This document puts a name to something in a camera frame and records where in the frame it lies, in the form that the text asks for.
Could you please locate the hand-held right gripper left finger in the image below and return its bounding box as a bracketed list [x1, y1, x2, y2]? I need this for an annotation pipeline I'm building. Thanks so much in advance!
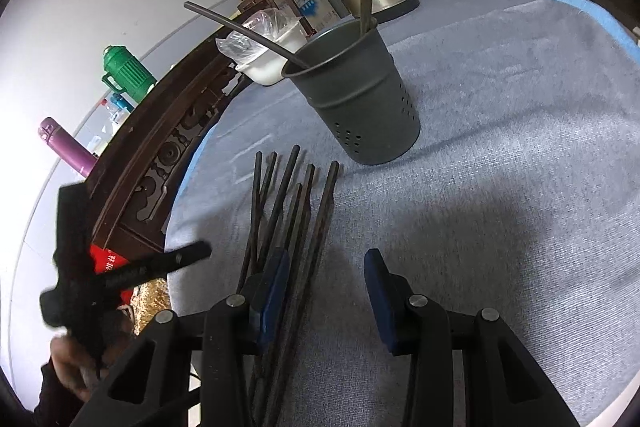
[70, 248, 292, 427]

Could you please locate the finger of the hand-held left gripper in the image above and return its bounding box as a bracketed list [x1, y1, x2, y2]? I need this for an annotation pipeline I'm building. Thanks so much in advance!
[97, 241, 212, 296]

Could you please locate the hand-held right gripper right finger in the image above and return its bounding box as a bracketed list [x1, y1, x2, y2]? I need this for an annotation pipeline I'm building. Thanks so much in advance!
[363, 248, 583, 427]

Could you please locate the bunch of dark chopsticks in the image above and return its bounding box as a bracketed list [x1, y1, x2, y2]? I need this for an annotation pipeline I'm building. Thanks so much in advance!
[239, 146, 341, 427]

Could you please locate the dark green perforated utensil holder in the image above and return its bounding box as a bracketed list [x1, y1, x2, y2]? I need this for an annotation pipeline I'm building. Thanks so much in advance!
[281, 18, 422, 166]

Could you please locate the person's left forearm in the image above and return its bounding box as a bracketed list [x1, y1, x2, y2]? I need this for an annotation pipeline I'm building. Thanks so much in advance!
[30, 349, 96, 427]

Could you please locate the person's left hand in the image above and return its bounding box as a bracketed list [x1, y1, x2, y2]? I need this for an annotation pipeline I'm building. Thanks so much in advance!
[50, 307, 136, 400]

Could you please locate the red packet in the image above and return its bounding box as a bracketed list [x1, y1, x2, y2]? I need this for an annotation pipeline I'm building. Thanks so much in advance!
[87, 244, 138, 304]

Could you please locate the golden glitter packet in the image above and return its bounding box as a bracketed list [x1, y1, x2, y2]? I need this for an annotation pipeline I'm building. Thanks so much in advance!
[117, 279, 174, 339]

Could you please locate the purple bottle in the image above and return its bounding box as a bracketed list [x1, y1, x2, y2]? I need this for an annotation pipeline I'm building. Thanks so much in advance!
[40, 117, 99, 178]

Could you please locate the carved dark wooden chair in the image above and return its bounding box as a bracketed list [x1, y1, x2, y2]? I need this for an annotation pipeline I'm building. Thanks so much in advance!
[87, 0, 281, 269]

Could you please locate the blue bottle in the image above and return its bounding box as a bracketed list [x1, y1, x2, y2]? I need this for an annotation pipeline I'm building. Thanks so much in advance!
[102, 93, 136, 116]

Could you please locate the green thermos jug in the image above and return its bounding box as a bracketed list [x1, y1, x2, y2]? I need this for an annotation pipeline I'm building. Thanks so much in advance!
[101, 45, 157, 106]

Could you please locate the grey table cloth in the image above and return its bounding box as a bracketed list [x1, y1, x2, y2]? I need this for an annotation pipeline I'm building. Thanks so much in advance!
[165, 0, 640, 427]

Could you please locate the clear plastic bag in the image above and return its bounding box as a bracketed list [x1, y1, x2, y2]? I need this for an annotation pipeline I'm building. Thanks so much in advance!
[216, 8, 304, 65]

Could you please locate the white box with blue print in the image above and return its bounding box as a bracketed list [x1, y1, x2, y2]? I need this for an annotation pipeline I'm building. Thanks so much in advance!
[285, 0, 342, 34]

